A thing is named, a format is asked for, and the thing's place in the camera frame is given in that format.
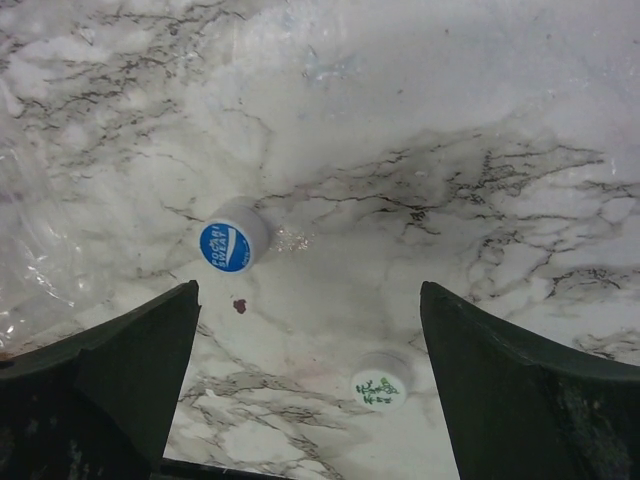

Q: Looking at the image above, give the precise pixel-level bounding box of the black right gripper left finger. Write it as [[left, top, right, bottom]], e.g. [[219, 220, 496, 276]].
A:
[[1, 281, 201, 479]]

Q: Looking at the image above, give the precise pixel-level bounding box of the blue Pocari Sweat cap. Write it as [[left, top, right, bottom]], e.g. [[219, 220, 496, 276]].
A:
[[199, 197, 270, 273]]

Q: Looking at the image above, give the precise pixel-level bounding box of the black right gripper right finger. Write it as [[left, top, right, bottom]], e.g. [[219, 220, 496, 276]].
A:
[[420, 282, 639, 479]]

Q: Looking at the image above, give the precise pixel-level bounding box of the clear empty plastic bottle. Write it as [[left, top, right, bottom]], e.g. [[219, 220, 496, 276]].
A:
[[0, 74, 101, 361]]

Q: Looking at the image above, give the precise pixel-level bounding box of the white green-print bottle cap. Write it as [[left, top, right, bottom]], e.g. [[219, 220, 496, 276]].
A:
[[350, 352, 413, 413]]

